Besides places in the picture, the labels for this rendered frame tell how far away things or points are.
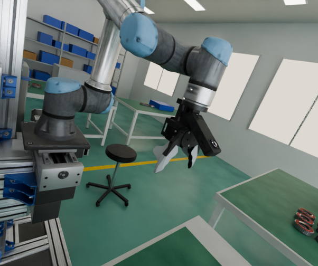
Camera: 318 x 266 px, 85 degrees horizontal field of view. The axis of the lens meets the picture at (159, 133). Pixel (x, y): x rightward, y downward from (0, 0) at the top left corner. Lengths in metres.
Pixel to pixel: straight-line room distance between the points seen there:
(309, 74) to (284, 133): 1.21
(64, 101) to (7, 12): 0.34
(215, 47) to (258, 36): 4.72
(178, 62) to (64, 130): 0.52
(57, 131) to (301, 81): 4.35
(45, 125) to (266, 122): 4.25
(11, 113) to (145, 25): 0.71
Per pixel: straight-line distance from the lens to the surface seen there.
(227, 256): 1.02
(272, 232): 1.41
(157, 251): 0.85
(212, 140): 0.43
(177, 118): 0.48
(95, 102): 0.80
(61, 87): 0.74
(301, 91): 4.51
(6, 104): 0.95
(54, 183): 0.74
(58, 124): 0.77
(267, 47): 4.98
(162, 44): 0.42
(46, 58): 6.22
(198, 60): 0.45
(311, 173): 4.43
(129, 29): 0.41
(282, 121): 4.46
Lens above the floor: 1.38
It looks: 16 degrees down
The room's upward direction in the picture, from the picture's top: 19 degrees clockwise
